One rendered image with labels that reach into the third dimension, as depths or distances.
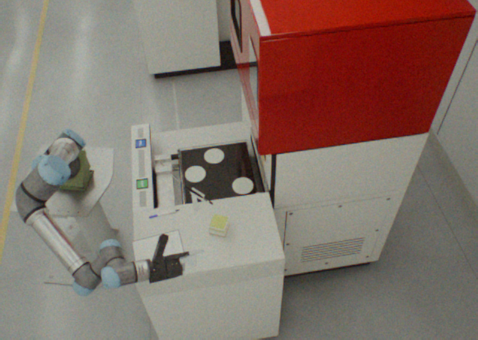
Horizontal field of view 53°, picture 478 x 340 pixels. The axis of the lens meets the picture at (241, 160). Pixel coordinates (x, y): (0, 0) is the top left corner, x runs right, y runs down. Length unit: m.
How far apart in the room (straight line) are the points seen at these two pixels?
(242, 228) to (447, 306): 1.54
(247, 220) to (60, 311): 1.49
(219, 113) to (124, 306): 1.72
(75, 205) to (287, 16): 1.41
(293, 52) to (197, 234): 0.89
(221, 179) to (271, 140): 0.49
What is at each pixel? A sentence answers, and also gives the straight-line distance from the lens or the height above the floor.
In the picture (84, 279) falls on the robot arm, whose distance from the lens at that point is 1.83.
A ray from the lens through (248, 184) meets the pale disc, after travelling 2.30.
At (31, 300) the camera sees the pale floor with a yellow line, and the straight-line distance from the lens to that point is 3.27.
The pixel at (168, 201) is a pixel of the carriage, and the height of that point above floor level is 0.88.
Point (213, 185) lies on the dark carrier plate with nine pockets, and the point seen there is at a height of 0.90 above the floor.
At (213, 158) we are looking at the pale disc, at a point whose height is 0.90.
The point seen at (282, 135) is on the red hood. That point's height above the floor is 1.33.
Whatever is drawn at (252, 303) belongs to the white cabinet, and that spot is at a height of 0.58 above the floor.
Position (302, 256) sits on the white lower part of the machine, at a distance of 2.79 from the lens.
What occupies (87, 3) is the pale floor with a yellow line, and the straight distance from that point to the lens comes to 5.53.
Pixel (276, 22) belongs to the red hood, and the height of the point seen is 1.82.
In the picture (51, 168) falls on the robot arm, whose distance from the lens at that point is 1.87.
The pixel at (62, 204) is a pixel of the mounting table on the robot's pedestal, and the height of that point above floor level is 0.82.
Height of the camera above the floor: 2.73
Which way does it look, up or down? 50 degrees down
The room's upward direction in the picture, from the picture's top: 2 degrees counter-clockwise
